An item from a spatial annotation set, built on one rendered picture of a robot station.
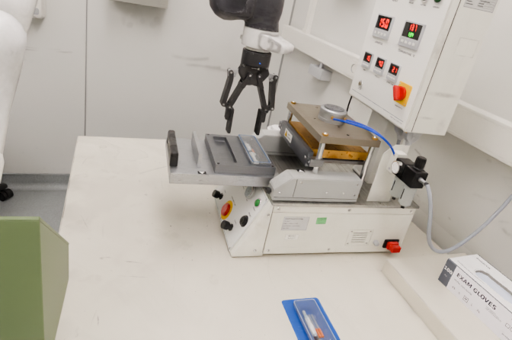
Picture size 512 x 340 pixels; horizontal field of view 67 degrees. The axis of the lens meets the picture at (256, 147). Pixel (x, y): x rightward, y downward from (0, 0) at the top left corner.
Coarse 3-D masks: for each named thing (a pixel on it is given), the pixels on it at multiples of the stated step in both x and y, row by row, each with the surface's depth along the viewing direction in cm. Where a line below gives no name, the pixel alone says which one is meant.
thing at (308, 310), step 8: (296, 304) 91; (304, 304) 91; (312, 304) 92; (304, 312) 89; (312, 312) 90; (320, 312) 90; (304, 320) 87; (312, 320) 87; (320, 320) 88; (312, 328) 85; (320, 328) 86; (328, 328) 86; (312, 336) 83; (320, 336) 84; (328, 336) 84
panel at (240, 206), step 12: (228, 192) 123; (240, 192) 116; (264, 192) 105; (216, 204) 126; (240, 204) 113; (252, 204) 107; (264, 204) 102; (228, 216) 116; (240, 216) 110; (252, 216) 105; (240, 228) 107; (228, 240) 109
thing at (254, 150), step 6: (240, 138) 116; (246, 138) 117; (252, 138) 117; (246, 144) 112; (252, 144) 113; (258, 144) 114; (246, 150) 108; (252, 150) 109; (258, 150) 110; (252, 156) 105; (258, 156) 106; (264, 156) 107
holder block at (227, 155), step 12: (216, 144) 114; (228, 144) 114; (240, 144) 114; (216, 156) 103; (228, 156) 108; (240, 156) 106; (216, 168) 100; (228, 168) 101; (240, 168) 101; (252, 168) 102; (264, 168) 103
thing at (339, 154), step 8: (296, 128) 117; (304, 128) 118; (304, 136) 111; (312, 136) 113; (312, 144) 107; (328, 144) 109; (336, 144) 111; (328, 152) 106; (336, 152) 107; (344, 152) 107; (352, 152) 108; (360, 152) 109; (328, 160) 107; (336, 160) 108; (344, 160) 109; (352, 160) 109; (360, 160) 110
